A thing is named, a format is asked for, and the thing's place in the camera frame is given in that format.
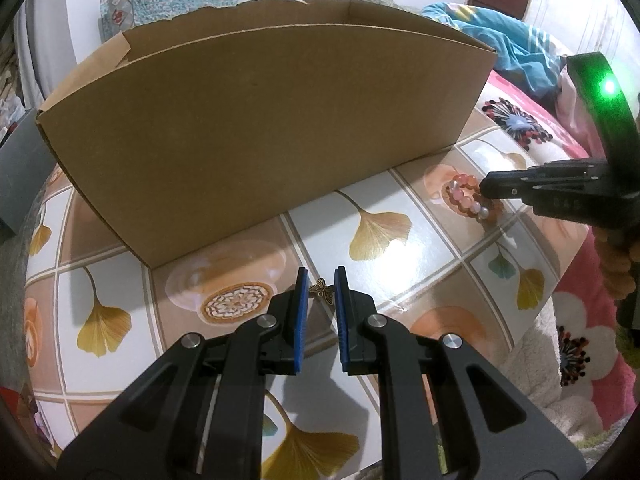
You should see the pink duvet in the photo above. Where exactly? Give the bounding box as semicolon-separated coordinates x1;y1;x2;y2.
552;60;593;158

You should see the gold butterfly charm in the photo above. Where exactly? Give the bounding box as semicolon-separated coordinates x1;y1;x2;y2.
308;281;337;306

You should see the patchwork board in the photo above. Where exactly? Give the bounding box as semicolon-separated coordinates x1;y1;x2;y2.
100;0;136;36

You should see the red cloth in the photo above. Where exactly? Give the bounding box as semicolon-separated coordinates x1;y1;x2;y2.
0;385;63;461

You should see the person's right hand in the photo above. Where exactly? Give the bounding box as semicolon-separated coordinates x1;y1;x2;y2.
594;227;633;303

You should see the grey board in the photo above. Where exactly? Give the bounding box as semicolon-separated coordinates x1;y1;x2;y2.
0;115;41;231

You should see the blue quilt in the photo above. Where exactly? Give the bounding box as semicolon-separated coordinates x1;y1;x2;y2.
421;1;568;101

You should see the white curtain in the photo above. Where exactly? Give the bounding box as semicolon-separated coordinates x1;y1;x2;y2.
15;0;66;106

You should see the orange bead bracelet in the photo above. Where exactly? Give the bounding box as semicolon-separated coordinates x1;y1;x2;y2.
442;172;503;221

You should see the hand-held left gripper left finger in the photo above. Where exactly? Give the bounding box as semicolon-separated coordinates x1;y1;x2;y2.
60;266;310;480

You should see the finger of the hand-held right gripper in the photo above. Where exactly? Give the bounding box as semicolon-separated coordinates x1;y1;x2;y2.
479;157;613;222

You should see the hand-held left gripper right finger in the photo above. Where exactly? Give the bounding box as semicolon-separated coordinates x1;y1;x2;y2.
334;265;587;480

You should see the brown cardboard box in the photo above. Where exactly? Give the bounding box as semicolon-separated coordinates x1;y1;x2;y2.
35;0;497;267

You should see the white fluffy blanket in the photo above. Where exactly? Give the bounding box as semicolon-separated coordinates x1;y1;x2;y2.
435;305;626;446

